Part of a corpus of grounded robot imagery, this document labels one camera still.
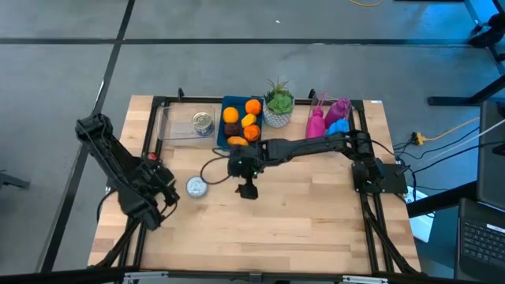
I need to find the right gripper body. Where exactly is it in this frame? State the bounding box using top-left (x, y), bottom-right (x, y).
top-left (226, 142), bottom-right (270, 200)

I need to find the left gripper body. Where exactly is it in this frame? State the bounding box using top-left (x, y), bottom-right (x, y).
top-left (146, 159), bottom-right (181, 208)

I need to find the yellowfin tuna can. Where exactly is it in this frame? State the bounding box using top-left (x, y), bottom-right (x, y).
top-left (185, 175), bottom-right (209, 199)

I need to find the red-orange lumpy food item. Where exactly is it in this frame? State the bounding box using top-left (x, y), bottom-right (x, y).
top-left (242, 124), bottom-right (262, 143)

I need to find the dark purple food item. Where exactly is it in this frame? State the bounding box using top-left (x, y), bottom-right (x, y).
top-left (223, 122), bottom-right (241, 139)

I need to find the smooth orange fruit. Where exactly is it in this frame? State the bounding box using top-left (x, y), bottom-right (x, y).
top-left (222, 106), bottom-right (240, 125)

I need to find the orange round food item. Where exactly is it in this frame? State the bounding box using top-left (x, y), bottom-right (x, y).
top-left (244, 98), bottom-right (263, 117)

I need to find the pull-tab can red blue label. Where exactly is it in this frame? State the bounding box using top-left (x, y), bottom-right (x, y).
top-left (191, 111), bottom-right (215, 135)

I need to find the pink squeeze bottle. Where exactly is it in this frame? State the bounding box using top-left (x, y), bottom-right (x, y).
top-left (305, 93), bottom-right (328, 140)

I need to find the blue squeeze bottle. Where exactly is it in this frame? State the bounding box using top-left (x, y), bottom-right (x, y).
top-left (325, 118), bottom-right (350, 137)

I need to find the purple squeeze bottle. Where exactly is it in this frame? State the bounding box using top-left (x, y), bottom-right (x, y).
top-left (324, 97), bottom-right (352, 128)

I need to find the clear plastic bin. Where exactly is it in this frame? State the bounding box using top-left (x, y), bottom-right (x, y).
top-left (155, 103), bottom-right (217, 142)
top-left (303, 94), bottom-right (353, 141)

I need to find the teal plastic bin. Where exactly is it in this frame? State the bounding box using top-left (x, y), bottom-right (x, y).
top-left (215, 95), bottom-right (264, 153)

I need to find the succulent in white patterned pot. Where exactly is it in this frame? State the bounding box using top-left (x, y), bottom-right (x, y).
top-left (262, 77), bottom-right (296, 129)

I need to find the black gantry beam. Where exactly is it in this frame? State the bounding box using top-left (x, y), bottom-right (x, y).
top-left (0, 264), bottom-right (505, 284)

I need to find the grey furniture foot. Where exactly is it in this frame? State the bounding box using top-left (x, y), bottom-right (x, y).
top-left (0, 171), bottom-right (32, 190)

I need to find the white sheet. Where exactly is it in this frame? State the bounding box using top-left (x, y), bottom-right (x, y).
top-left (404, 185), bottom-right (435, 244)

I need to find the black desk leg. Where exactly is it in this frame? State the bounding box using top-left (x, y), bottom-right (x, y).
top-left (428, 74), bottom-right (505, 107)
top-left (406, 181), bottom-right (478, 218)

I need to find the dark grey monitor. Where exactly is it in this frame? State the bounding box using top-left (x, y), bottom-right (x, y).
top-left (475, 100), bottom-right (505, 210)

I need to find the black laptop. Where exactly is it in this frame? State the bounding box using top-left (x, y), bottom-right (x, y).
top-left (455, 196), bottom-right (505, 283)

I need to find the person's foot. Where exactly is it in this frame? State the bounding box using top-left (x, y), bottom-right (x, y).
top-left (487, 13), bottom-right (505, 31)
top-left (468, 29), bottom-right (505, 49)

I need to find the silver chair base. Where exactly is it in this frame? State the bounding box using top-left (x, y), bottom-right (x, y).
top-left (464, 0), bottom-right (505, 76)

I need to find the black looped camera cable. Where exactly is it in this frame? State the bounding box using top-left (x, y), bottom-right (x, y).
top-left (199, 147), bottom-right (234, 185)

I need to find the black aluminium table frame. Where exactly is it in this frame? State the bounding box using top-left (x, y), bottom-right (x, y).
top-left (94, 87), bottom-right (421, 277)

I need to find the yellow power cable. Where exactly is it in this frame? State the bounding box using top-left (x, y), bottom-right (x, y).
top-left (412, 116), bottom-right (481, 146)

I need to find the yellow floor cable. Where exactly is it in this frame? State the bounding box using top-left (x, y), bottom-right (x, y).
top-left (348, 0), bottom-right (384, 8)

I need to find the black floor cable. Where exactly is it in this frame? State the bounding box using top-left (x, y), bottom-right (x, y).
top-left (394, 136), bottom-right (505, 174)

